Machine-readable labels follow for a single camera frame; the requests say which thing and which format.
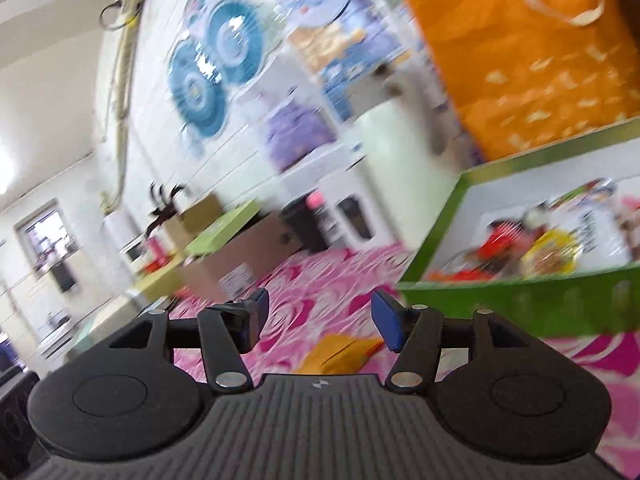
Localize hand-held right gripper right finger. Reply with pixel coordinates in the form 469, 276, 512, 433
371, 289, 532, 394

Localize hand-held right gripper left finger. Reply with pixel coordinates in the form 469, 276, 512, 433
107, 287, 271, 394

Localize yellow cloth item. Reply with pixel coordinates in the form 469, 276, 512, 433
304, 335, 386, 376

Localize green cardboard box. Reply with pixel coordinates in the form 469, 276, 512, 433
397, 117, 640, 339

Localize large cardboard box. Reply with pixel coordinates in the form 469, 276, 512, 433
179, 210, 304, 302

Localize pink rose tablecloth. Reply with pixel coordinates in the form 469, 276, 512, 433
165, 242, 640, 476

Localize orange snack packet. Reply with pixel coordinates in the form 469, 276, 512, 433
429, 266, 482, 282

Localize light green box lid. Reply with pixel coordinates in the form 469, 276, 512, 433
185, 200, 264, 259

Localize black travel cup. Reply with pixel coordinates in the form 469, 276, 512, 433
281, 200, 321, 254

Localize brown cardboard box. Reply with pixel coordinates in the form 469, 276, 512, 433
165, 195, 224, 242

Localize clear bottle with pink cap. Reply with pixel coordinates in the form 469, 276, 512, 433
306, 192, 332, 251

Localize red box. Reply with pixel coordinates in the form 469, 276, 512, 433
144, 239, 172, 272

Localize white box with cup print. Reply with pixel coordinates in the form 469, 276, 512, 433
320, 170, 387, 252

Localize red snack packet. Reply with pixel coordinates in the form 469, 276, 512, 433
479, 219, 532, 277

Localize dark deer ornament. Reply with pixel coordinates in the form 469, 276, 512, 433
145, 182, 189, 237

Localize yellow printed snack packet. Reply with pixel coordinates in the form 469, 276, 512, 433
520, 230, 582, 277

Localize purple bedding poster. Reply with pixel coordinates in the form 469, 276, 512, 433
254, 94, 351, 177

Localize cream thermos jug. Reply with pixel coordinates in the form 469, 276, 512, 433
357, 67, 452, 186

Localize dark blue paper fan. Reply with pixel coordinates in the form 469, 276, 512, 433
167, 40, 232, 139

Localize window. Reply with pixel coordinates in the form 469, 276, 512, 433
15, 202, 82, 292

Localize white and blue snack packet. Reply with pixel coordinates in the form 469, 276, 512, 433
544, 179, 632, 267

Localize blue bedding poster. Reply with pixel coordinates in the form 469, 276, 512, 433
289, 7, 417, 122

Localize black speaker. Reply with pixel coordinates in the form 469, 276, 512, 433
0, 369, 42, 463

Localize orange tote bag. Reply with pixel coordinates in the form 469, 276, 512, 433
389, 0, 640, 162

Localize wall pipe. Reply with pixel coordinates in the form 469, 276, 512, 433
99, 0, 147, 211

